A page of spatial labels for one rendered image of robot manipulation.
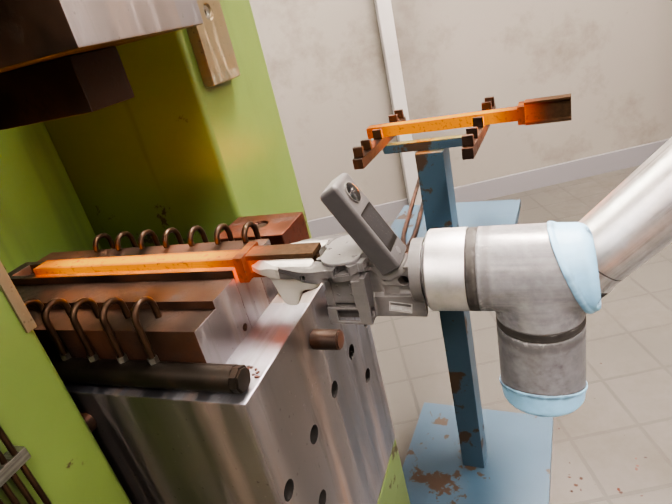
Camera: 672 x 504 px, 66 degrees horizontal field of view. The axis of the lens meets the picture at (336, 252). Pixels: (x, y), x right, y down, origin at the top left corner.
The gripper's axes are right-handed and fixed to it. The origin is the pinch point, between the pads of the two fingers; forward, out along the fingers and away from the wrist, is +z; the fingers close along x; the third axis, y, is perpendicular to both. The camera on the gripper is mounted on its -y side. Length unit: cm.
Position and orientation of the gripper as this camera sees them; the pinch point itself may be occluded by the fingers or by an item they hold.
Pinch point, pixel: (263, 258)
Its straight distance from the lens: 63.8
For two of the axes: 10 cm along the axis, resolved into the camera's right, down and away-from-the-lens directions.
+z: -9.3, 0.4, 3.7
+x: 3.1, -4.7, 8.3
